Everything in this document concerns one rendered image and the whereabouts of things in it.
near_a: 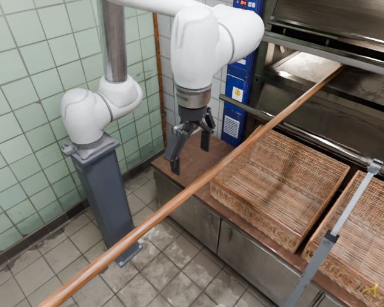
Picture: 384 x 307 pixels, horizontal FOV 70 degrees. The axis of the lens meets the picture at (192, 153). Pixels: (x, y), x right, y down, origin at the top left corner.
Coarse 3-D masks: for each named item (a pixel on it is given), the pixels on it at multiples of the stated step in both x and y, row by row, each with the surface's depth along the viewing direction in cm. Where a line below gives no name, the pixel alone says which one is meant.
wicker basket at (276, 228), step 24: (288, 144) 162; (240, 168) 179; (288, 168) 166; (312, 168) 156; (336, 168) 148; (216, 192) 158; (240, 192) 164; (264, 192) 164; (288, 192) 164; (312, 192) 160; (240, 216) 152; (264, 216) 138; (288, 216) 152; (312, 216) 152; (288, 240) 134
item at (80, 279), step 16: (304, 96) 127; (288, 112) 118; (240, 144) 102; (224, 160) 95; (208, 176) 90; (192, 192) 86; (160, 208) 81; (144, 224) 76; (128, 240) 73; (112, 256) 70; (80, 272) 67; (96, 272) 68; (64, 288) 64; (48, 304) 61
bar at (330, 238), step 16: (224, 96) 134; (256, 112) 124; (288, 128) 116; (320, 144) 110; (336, 144) 106; (368, 160) 100; (368, 176) 100; (352, 208) 101; (336, 224) 102; (336, 240) 100; (320, 256) 108; (304, 272) 120; (304, 288) 126; (288, 304) 143
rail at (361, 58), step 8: (264, 32) 127; (272, 32) 125; (288, 40) 121; (296, 40) 119; (304, 40) 117; (320, 48) 114; (328, 48) 112; (344, 56) 109; (352, 56) 107; (360, 56) 105; (376, 64) 103
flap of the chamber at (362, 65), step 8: (280, 32) 139; (264, 40) 129; (272, 40) 126; (280, 40) 124; (312, 40) 131; (296, 48) 120; (304, 48) 118; (312, 48) 116; (336, 48) 122; (344, 48) 124; (320, 56) 115; (328, 56) 113; (336, 56) 111; (368, 56) 115; (376, 56) 117; (352, 64) 108; (360, 64) 106; (368, 64) 105; (376, 72) 104
